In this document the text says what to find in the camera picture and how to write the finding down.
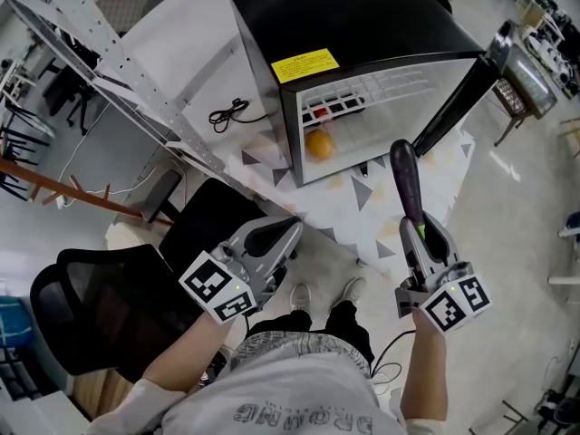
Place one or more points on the black mesh office chair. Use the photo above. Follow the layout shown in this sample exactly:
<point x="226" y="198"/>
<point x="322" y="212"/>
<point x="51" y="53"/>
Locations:
<point x="136" y="306"/>

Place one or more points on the orange fruit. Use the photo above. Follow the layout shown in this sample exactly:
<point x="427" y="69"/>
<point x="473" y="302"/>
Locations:
<point x="319" y="144"/>

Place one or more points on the dark bottle with red label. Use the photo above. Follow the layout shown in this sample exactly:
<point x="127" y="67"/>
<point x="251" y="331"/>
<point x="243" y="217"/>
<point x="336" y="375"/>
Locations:
<point x="321" y="112"/>

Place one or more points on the black high-back office chair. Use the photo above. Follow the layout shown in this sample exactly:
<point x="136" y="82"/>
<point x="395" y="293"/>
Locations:
<point x="72" y="93"/>

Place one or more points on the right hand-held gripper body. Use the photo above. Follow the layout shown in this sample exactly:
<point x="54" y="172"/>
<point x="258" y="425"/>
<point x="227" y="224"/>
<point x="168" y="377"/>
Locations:
<point x="455" y="304"/>

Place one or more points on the purple eggplant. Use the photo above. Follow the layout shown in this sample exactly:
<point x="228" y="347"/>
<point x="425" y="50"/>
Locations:
<point x="405" y="179"/>

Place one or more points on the person's left forearm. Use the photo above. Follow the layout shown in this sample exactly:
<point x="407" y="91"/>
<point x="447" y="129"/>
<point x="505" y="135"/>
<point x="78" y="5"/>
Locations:
<point x="186" y="356"/>

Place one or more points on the person's right shoe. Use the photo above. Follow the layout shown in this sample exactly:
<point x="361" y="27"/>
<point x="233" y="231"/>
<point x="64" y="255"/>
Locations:
<point x="349" y="290"/>

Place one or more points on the white storage box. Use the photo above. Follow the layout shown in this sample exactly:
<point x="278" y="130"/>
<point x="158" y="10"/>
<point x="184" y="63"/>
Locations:
<point x="41" y="417"/>

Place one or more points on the black frame white table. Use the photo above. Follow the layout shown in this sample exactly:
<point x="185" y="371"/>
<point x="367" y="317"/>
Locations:
<point x="18" y="138"/>

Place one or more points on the grey folding chair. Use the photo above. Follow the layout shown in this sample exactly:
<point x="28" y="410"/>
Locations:
<point x="557" y="412"/>

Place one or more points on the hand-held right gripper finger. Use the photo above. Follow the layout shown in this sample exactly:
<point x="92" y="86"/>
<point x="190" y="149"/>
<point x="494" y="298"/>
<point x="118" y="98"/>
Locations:
<point x="412" y="256"/>
<point x="446" y="245"/>

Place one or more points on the person's white printed t-shirt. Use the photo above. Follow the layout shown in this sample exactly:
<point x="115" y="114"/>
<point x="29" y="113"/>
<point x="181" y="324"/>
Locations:
<point x="281" y="388"/>

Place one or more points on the wooden slat crate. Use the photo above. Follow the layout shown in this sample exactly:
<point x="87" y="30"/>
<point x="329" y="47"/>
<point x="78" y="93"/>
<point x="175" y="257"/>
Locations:
<point x="102" y="392"/>

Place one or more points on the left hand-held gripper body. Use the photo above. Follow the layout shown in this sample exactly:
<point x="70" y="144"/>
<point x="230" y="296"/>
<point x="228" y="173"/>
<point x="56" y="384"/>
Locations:
<point x="217" y="288"/>

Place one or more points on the person's left shoe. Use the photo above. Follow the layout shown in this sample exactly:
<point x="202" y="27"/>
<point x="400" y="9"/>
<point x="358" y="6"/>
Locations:
<point x="300" y="297"/>

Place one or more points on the blue plastic bin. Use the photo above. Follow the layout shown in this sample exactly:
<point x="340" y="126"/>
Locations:
<point x="13" y="322"/>

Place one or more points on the person's right forearm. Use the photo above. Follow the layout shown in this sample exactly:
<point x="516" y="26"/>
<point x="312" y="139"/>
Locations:
<point x="423" y="370"/>

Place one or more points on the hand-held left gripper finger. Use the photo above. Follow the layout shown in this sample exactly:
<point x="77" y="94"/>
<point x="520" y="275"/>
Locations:
<point x="263" y="227"/>
<point x="283" y="247"/>

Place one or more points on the dark metal side table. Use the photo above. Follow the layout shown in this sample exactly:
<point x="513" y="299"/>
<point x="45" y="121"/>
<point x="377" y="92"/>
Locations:
<point x="525" y="75"/>

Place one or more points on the white furniture frame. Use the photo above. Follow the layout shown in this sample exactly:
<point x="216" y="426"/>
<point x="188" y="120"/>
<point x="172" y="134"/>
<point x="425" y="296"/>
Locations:
<point x="566" y="281"/>

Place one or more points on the white metal shelf rack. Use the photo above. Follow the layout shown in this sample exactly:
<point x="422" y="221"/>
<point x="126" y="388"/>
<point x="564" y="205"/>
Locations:
<point x="136" y="75"/>

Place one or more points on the pile of lab equipment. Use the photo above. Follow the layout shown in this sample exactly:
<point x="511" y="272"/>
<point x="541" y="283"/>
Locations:
<point x="553" y="39"/>

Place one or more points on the triangle pattern tablecloth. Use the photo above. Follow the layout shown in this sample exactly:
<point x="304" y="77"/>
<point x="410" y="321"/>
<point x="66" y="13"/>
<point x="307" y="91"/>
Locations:
<point x="344" y="211"/>

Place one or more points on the black mini fridge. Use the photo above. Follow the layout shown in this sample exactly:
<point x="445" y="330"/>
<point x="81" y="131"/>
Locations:
<point x="340" y="16"/>

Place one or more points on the person's shoe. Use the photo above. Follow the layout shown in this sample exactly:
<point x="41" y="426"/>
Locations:
<point x="349" y="290"/>
<point x="300" y="297"/>

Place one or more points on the person's black trousers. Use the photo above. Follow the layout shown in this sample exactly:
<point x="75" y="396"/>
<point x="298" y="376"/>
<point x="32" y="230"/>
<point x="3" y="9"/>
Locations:
<point x="344" y="324"/>

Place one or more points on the brown wooden coat rack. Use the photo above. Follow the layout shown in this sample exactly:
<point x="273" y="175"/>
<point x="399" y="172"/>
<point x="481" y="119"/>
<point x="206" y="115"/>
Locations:
<point x="90" y="195"/>

